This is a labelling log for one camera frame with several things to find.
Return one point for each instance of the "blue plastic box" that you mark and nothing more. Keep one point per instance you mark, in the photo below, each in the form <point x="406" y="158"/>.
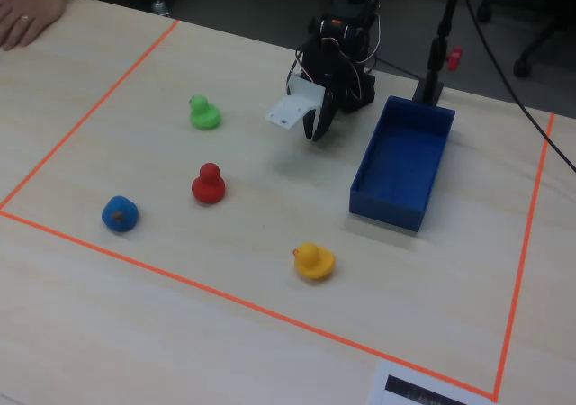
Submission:
<point x="405" y="162"/>

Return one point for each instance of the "white paper with black print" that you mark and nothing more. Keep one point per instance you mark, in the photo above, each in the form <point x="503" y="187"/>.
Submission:
<point x="396" y="389"/>

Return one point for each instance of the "orange tape line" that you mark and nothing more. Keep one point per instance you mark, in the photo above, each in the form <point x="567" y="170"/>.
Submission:
<point x="524" y="252"/>
<point x="247" y="303"/>
<point x="90" y="113"/>

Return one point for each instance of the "blue rubber duck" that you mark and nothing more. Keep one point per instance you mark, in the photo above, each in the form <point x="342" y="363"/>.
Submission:
<point x="120" y="213"/>

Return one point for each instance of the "red rubber duck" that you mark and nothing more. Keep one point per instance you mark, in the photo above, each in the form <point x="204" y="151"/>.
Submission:
<point x="208" y="186"/>

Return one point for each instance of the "red stand knob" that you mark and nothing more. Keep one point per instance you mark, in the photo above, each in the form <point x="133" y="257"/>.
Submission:
<point x="455" y="58"/>

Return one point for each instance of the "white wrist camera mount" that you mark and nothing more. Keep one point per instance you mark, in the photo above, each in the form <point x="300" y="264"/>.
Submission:
<point x="292" y="105"/>

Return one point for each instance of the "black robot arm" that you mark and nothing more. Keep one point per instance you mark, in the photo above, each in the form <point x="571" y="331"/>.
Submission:
<point x="355" y="4"/>

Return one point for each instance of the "clear plastic bottle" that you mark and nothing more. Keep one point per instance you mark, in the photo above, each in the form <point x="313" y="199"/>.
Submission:
<point x="161" y="9"/>

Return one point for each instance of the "green rubber duck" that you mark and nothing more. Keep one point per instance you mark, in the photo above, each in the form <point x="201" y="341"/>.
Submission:
<point x="204" y="116"/>

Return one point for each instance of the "yellow rubber duck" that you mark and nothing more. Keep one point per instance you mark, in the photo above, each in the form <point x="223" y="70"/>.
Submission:
<point x="313" y="263"/>

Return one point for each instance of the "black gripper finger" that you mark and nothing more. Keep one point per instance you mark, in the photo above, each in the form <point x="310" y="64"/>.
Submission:
<point x="309" y="123"/>
<point x="326" y="112"/>

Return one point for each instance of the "black office chair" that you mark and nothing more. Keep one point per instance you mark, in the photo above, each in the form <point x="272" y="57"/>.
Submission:
<point x="546" y="22"/>

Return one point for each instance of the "black camera stand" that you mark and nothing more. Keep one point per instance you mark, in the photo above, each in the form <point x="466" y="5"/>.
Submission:
<point x="434" y="63"/>

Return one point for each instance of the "person's hand with ring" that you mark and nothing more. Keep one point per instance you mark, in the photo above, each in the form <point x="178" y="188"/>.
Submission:
<point x="31" y="11"/>

